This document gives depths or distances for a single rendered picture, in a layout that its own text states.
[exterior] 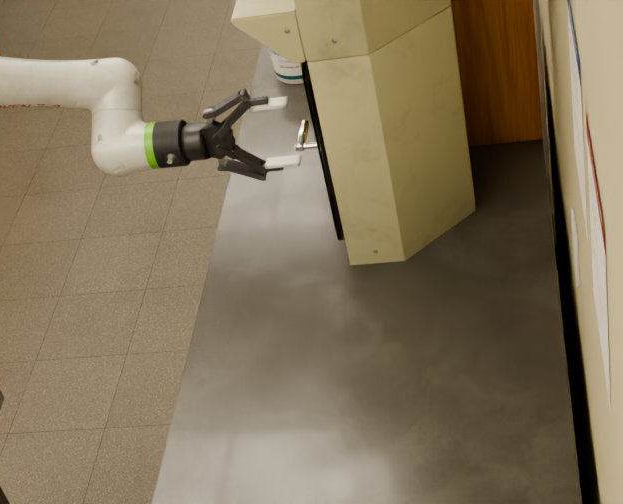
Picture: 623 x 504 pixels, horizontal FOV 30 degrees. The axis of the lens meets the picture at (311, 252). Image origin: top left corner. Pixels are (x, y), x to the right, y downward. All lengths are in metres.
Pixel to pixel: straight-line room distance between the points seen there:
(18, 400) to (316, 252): 1.59
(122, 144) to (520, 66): 0.83
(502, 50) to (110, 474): 1.67
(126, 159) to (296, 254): 0.39
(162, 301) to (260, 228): 1.43
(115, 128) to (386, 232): 0.57
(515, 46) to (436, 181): 0.36
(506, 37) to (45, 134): 2.83
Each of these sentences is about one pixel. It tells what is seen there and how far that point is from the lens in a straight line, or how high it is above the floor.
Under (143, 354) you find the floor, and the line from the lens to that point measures 3.71.
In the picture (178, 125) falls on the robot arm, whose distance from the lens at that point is 2.31.
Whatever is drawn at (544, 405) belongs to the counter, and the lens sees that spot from 2.02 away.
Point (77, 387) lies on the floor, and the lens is 3.69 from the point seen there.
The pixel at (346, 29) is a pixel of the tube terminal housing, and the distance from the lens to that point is 2.03.
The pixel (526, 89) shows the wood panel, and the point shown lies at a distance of 2.53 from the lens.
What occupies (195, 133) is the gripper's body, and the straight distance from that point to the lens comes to 2.29.
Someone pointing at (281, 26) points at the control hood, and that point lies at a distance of 2.04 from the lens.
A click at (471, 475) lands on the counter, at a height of 0.94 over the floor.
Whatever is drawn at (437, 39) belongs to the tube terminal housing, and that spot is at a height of 1.36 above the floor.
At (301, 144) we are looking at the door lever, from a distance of 2.22.
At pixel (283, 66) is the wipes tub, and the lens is 2.92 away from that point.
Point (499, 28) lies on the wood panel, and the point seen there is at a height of 1.22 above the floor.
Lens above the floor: 2.43
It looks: 39 degrees down
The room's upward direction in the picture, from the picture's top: 13 degrees counter-clockwise
